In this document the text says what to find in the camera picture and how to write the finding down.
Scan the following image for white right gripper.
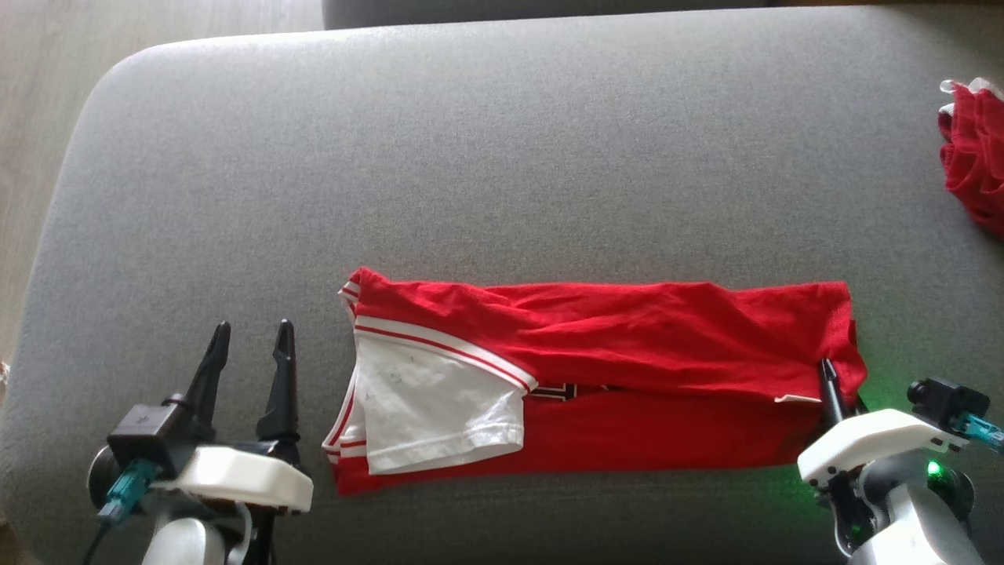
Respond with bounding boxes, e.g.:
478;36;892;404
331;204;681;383
798;359;970;484

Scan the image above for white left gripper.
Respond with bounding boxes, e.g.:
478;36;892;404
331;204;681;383
153;319;315;516

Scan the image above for red white basketball jersey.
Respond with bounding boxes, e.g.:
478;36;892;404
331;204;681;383
322;267;868;498

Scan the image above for red shorts with white stripe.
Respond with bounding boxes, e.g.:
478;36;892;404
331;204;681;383
937;77;1004;239

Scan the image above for grey fabric sofa seat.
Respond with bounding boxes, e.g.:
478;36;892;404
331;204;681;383
0;6;1004;565

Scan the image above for teal right camera connector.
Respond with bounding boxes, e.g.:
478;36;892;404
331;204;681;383
952;414;1004;455

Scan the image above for teal camera connector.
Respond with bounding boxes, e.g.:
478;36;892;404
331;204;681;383
96;457;162;526
952;414;1004;455

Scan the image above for teal left camera connector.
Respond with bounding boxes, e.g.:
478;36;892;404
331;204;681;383
96;457;162;526

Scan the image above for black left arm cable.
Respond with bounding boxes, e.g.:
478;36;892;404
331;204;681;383
82;519;116;565

